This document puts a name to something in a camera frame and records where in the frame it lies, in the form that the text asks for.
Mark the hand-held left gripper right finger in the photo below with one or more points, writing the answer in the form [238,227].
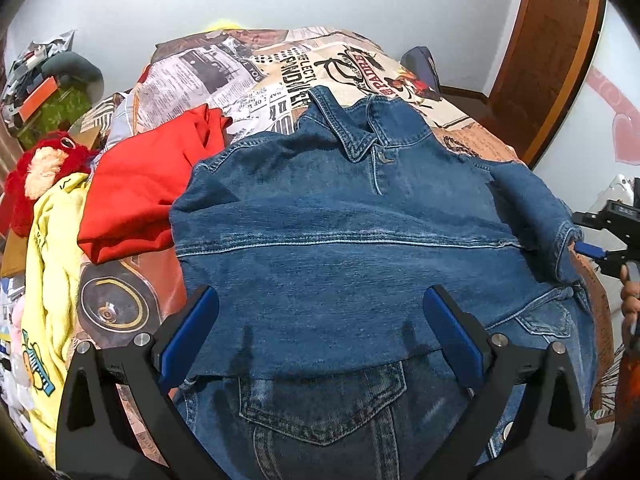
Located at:
[446,325]

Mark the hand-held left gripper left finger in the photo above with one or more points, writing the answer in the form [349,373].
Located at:
[196,316]

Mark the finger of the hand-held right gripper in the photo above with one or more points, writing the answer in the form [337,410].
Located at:
[587,249]
[587,219]

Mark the blue denim jacket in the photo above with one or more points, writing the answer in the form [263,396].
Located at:
[350,240]

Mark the person's right hand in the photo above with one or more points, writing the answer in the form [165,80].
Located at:
[631,300]

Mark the red garment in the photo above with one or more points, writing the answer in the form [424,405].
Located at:
[145,185]

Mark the yellow printed garment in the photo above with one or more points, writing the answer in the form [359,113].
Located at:
[47,280]

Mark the brown wooden door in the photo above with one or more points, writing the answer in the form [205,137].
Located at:
[545,50]

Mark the red plush toy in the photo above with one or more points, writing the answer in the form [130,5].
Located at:
[35,170]

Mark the dark blue cloth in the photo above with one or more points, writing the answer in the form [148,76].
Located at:
[422,67]

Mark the newspaper print bed cover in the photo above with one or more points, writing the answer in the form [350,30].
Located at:
[235,75]

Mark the green patterned bag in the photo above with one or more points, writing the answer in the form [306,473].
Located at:
[62,110]

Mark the orange box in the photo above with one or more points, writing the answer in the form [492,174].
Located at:
[37,97]

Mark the grey green cushion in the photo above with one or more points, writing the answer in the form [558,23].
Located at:
[75,67]

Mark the yellow object behind bed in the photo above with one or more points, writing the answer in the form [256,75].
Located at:
[225,24]

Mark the pile of papers and clutter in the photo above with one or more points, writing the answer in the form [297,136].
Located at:
[30,60]

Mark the pink heart wall sticker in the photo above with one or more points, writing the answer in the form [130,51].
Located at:
[622,110]

